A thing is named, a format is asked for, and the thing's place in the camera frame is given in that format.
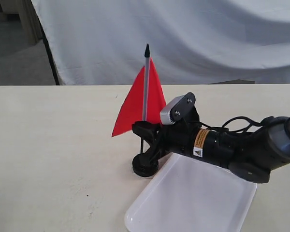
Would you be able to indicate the red flag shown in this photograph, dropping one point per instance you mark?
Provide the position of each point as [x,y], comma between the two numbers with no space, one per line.
[144,100]

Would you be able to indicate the black backdrop stand pole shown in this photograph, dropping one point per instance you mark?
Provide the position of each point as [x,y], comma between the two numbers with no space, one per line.
[50,57]

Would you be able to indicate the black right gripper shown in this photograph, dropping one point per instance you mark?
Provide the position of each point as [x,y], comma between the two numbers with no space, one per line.
[188,137]

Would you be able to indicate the white plastic tray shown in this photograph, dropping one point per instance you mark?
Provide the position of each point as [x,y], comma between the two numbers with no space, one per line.
[187,195]

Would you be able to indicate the white backdrop cloth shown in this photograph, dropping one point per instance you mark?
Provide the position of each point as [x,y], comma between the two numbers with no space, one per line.
[99,42]

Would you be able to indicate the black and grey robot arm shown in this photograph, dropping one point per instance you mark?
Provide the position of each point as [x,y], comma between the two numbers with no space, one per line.
[250,153]

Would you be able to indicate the small black object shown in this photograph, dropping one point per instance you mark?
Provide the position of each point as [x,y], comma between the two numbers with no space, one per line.
[143,169]

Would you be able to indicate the wooden cabinet in background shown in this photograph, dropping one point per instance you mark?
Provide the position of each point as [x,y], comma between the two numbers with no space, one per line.
[24,10]

